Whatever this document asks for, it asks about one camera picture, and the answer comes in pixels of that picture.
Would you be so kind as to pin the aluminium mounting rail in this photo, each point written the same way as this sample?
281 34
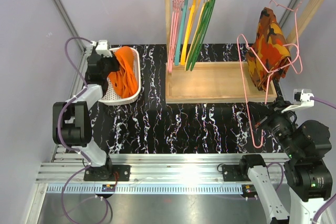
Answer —
145 174

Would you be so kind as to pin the yellow hanger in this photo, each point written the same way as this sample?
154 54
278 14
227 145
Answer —
193 10

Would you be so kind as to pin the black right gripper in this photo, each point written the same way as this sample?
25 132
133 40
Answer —
264 114

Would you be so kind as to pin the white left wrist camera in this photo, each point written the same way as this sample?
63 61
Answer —
102 47

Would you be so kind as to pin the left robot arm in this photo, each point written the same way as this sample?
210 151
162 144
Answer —
71 120

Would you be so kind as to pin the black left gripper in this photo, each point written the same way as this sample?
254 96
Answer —
114 61

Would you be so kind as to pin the wooden clothes rack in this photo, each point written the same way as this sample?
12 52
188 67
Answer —
221 82

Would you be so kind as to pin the white perforated plastic basket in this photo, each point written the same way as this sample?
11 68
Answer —
111 98

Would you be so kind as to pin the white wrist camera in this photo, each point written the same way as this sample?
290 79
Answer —
102 47
301 100

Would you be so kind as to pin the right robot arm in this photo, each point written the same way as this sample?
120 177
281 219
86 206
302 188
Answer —
309 180

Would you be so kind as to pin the pink hangers on rack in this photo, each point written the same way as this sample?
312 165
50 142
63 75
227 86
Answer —
177 5

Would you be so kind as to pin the teal hanger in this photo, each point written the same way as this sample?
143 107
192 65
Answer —
180 33

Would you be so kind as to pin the green hangers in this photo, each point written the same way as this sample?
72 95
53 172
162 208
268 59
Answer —
202 27

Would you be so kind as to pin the orange camouflage trousers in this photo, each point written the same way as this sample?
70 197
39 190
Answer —
268 52

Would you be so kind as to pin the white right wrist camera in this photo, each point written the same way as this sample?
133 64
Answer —
301 100

